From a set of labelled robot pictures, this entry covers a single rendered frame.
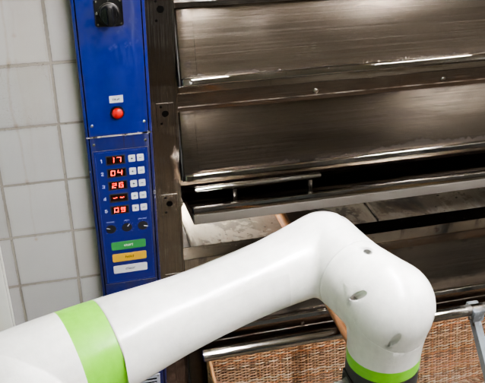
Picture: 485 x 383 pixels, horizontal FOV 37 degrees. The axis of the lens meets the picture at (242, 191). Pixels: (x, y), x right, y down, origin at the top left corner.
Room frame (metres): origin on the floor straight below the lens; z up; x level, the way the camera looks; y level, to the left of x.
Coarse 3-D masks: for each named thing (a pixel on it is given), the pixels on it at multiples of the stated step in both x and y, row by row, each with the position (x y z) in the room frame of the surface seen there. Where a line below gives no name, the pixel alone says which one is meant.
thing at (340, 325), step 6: (276, 216) 1.84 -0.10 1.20; (282, 216) 1.82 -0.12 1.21; (282, 222) 1.79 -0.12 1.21; (288, 222) 1.78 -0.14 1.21; (330, 312) 1.40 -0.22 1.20; (336, 318) 1.37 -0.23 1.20; (336, 324) 1.36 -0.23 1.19; (342, 324) 1.34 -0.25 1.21; (342, 330) 1.33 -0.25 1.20; (342, 336) 1.32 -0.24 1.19
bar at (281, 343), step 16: (480, 304) 1.46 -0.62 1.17; (480, 320) 1.44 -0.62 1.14; (288, 336) 1.33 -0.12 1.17; (304, 336) 1.33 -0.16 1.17; (320, 336) 1.34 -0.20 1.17; (336, 336) 1.35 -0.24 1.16; (480, 336) 1.41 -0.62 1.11; (208, 352) 1.27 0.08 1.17; (224, 352) 1.28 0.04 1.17; (240, 352) 1.28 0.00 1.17; (256, 352) 1.29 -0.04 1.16; (480, 352) 1.39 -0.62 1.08
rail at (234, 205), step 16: (432, 176) 1.67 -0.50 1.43; (448, 176) 1.67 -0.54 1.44; (464, 176) 1.68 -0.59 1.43; (480, 176) 1.69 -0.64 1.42; (304, 192) 1.58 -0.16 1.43; (320, 192) 1.58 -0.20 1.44; (336, 192) 1.59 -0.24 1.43; (352, 192) 1.60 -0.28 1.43; (368, 192) 1.61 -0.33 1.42; (192, 208) 1.50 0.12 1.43; (208, 208) 1.50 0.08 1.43; (224, 208) 1.51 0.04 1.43; (240, 208) 1.52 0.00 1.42
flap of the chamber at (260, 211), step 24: (360, 168) 1.80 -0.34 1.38; (384, 168) 1.80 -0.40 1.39; (408, 168) 1.79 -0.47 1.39; (432, 168) 1.79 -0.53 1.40; (456, 168) 1.78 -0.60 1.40; (480, 168) 1.78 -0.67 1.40; (192, 192) 1.65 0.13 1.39; (216, 192) 1.64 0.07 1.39; (240, 192) 1.64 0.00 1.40; (264, 192) 1.63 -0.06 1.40; (288, 192) 1.63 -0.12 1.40; (384, 192) 1.62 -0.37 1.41; (408, 192) 1.63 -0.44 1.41; (432, 192) 1.65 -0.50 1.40; (192, 216) 1.50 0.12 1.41; (216, 216) 1.50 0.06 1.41; (240, 216) 1.52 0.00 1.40
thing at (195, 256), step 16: (480, 208) 1.92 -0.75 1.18; (368, 224) 1.82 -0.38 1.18; (384, 224) 1.82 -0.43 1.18; (400, 224) 1.82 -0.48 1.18; (416, 224) 1.83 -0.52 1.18; (432, 224) 1.83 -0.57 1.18; (448, 224) 1.84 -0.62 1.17; (464, 224) 1.85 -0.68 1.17; (480, 224) 1.87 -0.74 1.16; (240, 240) 1.73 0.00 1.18; (256, 240) 1.73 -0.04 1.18; (384, 240) 1.78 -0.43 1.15; (192, 256) 1.65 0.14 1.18; (208, 256) 1.65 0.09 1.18
